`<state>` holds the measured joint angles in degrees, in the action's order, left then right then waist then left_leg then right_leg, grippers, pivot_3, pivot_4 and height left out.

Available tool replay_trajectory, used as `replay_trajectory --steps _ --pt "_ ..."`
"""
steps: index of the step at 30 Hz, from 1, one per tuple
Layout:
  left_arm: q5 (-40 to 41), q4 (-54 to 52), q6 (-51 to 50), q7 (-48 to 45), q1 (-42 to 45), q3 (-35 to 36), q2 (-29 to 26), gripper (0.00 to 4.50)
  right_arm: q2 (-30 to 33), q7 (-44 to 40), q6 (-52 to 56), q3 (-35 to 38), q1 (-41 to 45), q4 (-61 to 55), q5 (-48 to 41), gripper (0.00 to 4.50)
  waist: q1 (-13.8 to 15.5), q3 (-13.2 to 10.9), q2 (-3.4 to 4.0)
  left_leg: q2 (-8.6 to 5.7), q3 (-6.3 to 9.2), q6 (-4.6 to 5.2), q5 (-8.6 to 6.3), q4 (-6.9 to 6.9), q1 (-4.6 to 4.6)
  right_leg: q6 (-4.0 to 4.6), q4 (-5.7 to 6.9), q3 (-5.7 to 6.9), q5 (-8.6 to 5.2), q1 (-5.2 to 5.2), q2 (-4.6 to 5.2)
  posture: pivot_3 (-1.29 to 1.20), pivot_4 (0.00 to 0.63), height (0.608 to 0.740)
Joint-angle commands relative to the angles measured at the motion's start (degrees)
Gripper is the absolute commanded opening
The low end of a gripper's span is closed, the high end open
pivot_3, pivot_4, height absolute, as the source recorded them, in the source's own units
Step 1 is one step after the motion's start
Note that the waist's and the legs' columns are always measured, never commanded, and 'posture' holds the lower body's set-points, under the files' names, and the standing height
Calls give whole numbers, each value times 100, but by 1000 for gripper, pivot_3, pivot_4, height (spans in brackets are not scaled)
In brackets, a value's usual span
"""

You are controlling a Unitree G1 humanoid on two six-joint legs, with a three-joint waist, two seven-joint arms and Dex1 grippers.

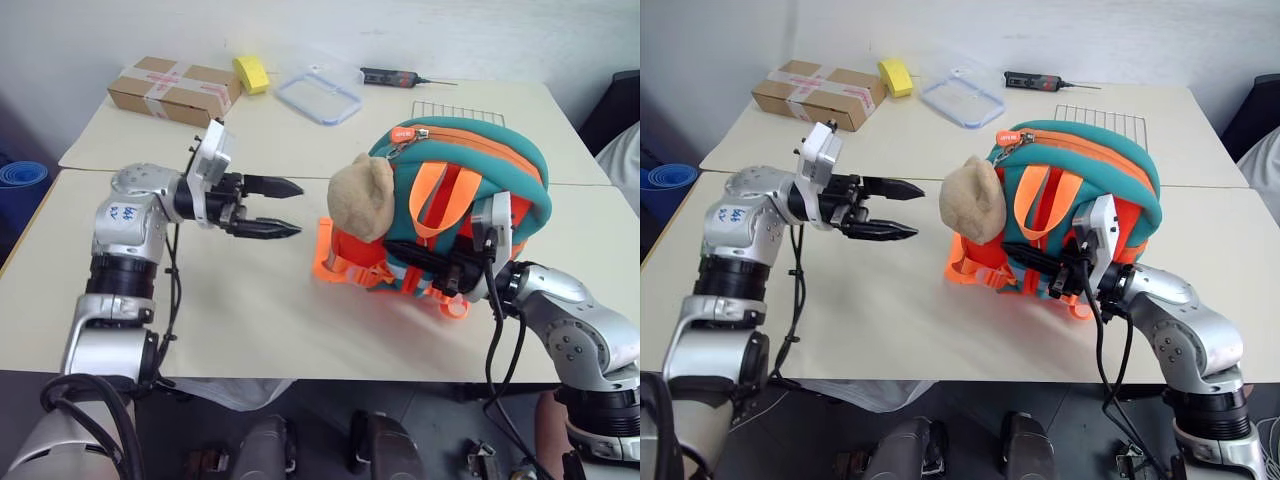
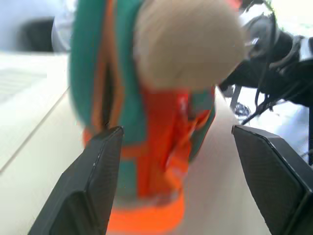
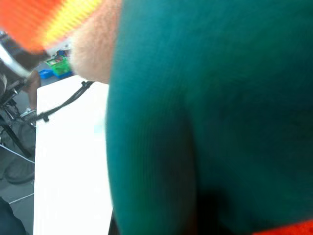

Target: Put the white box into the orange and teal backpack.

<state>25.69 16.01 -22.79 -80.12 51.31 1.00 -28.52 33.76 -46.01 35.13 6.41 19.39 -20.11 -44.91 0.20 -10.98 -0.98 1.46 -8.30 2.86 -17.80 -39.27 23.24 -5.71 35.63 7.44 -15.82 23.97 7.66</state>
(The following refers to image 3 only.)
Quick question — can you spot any green plastic bin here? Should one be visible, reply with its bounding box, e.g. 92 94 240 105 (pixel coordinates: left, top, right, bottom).
45 55 73 76

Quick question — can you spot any blue plastic bin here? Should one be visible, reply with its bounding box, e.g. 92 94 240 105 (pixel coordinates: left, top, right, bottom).
39 69 55 80

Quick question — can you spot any black metal stand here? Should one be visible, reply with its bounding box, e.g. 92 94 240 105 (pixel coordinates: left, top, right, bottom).
0 78 37 158

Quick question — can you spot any grey shoe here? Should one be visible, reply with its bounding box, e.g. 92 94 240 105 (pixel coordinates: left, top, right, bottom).
4 159 35 185

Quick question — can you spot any black cable with ties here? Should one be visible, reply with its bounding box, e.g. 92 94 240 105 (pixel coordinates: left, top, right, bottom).
36 80 95 122

